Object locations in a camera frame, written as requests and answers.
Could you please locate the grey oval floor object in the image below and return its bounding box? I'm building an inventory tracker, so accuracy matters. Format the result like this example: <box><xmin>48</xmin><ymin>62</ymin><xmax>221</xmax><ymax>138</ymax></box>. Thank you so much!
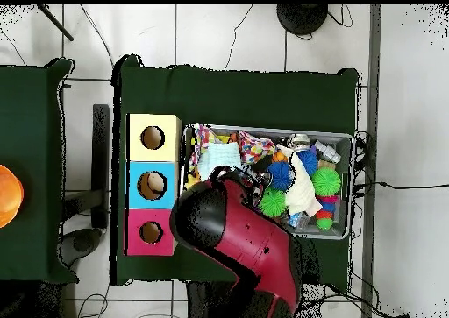
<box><xmin>57</xmin><ymin>227</ymin><xmax>103</xmax><ymax>267</ymax></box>

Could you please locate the green spiky ball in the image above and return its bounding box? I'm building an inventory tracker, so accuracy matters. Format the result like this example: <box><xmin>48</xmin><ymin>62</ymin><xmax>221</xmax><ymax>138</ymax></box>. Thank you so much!
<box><xmin>258</xmin><ymin>186</ymin><xmax>288</xmax><ymax>217</ymax></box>
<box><xmin>310</xmin><ymin>166</ymin><xmax>342</xmax><ymax>197</ymax></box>

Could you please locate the cream muslin cloth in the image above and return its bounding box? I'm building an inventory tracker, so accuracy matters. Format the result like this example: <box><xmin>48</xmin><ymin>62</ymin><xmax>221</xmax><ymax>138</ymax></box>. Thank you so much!
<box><xmin>276</xmin><ymin>144</ymin><xmax>323</xmax><ymax>217</ymax></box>

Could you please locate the dark green table cloth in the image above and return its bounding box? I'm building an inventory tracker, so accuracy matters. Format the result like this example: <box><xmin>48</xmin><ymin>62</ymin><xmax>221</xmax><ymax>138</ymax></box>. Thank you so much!
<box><xmin>110</xmin><ymin>53</ymin><xmax>360</xmax><ymax>293</ymax></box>
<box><xmin>0</xmin><ymin>57</ymin><xmax>79</xmax><ymax>285</ymax></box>

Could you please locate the black tripod leg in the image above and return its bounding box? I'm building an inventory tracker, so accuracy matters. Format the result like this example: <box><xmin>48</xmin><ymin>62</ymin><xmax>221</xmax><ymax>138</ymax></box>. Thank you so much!
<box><xmin>36</xmin><ymin>4</ymin><xmax>75</xmax><ymax>42</ymax></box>

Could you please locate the black upright stand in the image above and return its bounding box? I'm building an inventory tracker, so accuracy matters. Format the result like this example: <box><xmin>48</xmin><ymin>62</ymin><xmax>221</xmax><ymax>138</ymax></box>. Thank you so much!
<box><xmin>62</xmin><ymin>103</ymin><xmax>110</xmax><ymax>230</ymax></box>

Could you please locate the blue spiky ball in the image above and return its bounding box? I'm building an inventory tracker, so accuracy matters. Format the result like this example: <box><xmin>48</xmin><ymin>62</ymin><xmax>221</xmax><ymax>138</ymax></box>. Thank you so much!
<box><xmin>296</xmin><ymin>149</ymin><xmax>318</xmax><ymax>176</ymax></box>
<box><xmin>267</xmin><ymin>160</ymin><xmax>294</xmax><ymax>192</ymax></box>

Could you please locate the polka dot cloth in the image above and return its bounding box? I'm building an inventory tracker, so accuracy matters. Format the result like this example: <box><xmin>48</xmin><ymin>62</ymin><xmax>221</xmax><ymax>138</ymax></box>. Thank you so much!
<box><xmin>188</xmin><ymin>123</ymin><xmax>220</xmax><ymax>170</ymax></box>
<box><xmin>237</xmin><ymin>130</ymin><xmax>277</xmax><ymax>165</ymax></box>

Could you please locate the grey floor cable cover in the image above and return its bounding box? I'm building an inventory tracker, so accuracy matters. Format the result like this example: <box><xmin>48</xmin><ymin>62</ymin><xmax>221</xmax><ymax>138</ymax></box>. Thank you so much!
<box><xmin>360</xmin><ymin>4</ymin><xmax>382</xmax><ymax>318</ymax></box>

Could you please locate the black round stand base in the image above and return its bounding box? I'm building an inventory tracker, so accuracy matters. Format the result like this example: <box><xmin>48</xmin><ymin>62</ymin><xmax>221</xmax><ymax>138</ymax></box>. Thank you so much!
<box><xmin>275</xmin><ymin>4</ymin><xmax>330</xmax><ymax>36</ymax></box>

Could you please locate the silver wire mesh bin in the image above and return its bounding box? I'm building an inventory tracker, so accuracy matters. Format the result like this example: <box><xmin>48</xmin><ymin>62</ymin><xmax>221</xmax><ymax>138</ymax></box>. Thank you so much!
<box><xmin>177</xmin><ymin>123</ymin><xmax>355</xmax><ymax>241</ymax></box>

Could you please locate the black power cable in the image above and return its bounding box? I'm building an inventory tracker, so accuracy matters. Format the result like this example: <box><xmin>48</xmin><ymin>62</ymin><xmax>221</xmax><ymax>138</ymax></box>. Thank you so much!
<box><xmin>352</xmin><ymin>180</ymin><xmax>449</xmax><ymax>193</ymax></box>

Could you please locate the wooden three-hole box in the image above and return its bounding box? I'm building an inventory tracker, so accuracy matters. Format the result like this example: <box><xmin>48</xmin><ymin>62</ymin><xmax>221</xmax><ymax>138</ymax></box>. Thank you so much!
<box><xmin>125</xmin><ymin>113</ymin><xmax>183</xmax><ymax>257</ymax></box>

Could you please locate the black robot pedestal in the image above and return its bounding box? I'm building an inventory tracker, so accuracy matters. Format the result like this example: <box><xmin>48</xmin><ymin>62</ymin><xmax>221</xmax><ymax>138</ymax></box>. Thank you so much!
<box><xmin>185</xmin><ymin>280</ymin><xmax>243</xmax><ymax>318</ymax></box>

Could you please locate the thin black cable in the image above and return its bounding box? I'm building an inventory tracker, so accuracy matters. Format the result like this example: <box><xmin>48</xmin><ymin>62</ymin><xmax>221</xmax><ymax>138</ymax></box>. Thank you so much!
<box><xmin>79</xmin><ymin>4</ymin><xmax>115</xmax><ymax>68</ymax></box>
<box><xmin>224</xmin><ymin>4</ymin><xmax>254</xmax><ymax>72</ymax></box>

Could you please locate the mint green muslin cloth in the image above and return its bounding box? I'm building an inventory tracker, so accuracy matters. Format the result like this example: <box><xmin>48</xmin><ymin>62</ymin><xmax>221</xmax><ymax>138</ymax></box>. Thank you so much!
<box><xmin>196</xmin><ymin>141</ymin><xmax>243</xmax><ymax>182</ymax></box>

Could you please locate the orange round object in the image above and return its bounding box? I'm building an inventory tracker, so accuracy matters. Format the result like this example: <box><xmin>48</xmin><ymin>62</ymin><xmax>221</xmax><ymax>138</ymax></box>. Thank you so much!
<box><xmin>0</xmin><ymin>164</ymin><xmax>25</xmax><ymax>229</ymax></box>

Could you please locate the crushed cream can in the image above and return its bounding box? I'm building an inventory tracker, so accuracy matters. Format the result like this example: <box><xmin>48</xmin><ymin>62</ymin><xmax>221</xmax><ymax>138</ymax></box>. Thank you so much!
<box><xmin>287</xmin><ymin>133</ymin><xmax>311</xmax><ymax>151</ymax></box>

